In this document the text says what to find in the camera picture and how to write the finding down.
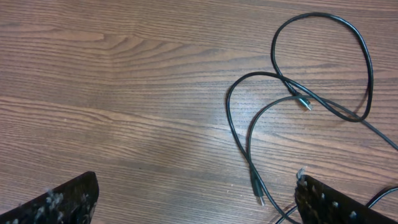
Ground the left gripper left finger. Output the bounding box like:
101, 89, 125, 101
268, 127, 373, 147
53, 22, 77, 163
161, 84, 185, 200
1, 171, 99, 224

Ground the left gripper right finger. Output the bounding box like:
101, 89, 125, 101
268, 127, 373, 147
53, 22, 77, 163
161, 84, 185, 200
295, 175, 397, 224

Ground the black micro usb cable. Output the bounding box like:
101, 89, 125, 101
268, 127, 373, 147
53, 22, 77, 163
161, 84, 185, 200
245, 95, 398, 224

